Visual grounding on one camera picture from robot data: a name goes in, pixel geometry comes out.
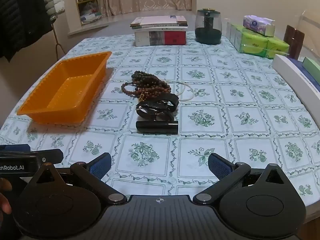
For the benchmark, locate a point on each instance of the thin green-spined book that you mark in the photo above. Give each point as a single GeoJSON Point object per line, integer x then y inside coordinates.
{"type": "Point", "coordinates": [160, 26]}

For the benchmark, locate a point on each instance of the black wristwatch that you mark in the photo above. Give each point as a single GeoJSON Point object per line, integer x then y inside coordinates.
{"type": "Point", "coordinates": [152, 112]}

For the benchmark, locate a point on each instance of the brown wooden chair back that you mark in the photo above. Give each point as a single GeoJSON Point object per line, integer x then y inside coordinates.
{"type": "Point", "coordinates": [293, 42]}

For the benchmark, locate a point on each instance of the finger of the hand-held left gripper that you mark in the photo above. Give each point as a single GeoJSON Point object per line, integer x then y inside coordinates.
{"type": "Point", "coordinates": [51, 155]}
{"type": "Point", "coordinates": [13, 148]}

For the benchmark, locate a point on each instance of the person's left hand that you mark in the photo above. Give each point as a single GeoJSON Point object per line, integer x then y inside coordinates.
{"type": "Point", "coordinates": [4, 195]}

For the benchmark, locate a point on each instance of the blue book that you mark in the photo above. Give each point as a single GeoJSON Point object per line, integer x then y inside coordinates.
{"type": "Point", "coordinates": [306, 76]}

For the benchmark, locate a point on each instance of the light green box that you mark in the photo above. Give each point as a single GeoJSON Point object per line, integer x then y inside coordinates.
{"type": "Point", "coordinates": [312, 66]}

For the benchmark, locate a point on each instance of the gold metal coat rack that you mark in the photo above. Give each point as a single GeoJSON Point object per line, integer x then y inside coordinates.
{"type": "Point", "coordinates": [58, 43]}

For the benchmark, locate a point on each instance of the pink cover book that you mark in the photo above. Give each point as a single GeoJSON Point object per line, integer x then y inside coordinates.
{"type": "Point", "coordinates": [157, 20]}

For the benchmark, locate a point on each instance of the black fitness band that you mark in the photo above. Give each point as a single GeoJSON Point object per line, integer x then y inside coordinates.
{"type": "Point", "coordinates": [162, 98]}

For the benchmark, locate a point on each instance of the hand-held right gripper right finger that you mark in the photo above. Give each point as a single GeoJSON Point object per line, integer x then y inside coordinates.
{"type": "Point", "coordinates": [220, 166]}

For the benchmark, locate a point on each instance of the thick white red book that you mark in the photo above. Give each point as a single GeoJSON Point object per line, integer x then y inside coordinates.
{"type": "Point", "coordinates": [160, 37]}

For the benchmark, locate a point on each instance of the purple tissue pack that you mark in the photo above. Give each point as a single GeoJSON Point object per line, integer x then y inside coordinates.
{"type": "Point", "coordinates": [258, 25]}

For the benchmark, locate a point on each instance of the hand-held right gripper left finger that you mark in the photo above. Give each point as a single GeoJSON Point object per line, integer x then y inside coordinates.
{"type": "Point", "coordinates": [101, 166]}

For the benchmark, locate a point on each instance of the black down jacket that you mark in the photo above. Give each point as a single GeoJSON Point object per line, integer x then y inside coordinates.
{"type": "Point", "coordinates": [20, 17]}

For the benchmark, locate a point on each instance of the plastic bags pile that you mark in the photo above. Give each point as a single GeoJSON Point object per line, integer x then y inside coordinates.
{"type": "Point", "coordinates": [90, 13]}

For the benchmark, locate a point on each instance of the orange plastic tray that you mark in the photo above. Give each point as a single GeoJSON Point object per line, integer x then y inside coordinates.
{"type": "Point", "coordinates": [67, 90]}

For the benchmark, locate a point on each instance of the long white box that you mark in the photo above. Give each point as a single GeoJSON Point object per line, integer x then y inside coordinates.
{"type": "Point", "coordinates": [292, 75]}

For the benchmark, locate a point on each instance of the green tissue pack bundle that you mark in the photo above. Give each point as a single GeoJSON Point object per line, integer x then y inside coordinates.
{"type": "Point", "coordinates": [260, 43]}

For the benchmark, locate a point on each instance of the black lipstick tube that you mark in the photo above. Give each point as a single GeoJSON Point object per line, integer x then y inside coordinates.
{"type": "Point", "coordinates": [156, 126]}

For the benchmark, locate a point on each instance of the dark green glass jar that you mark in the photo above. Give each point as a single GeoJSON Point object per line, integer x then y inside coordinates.
{"type": "Point", "coordinates": [208, 27]}

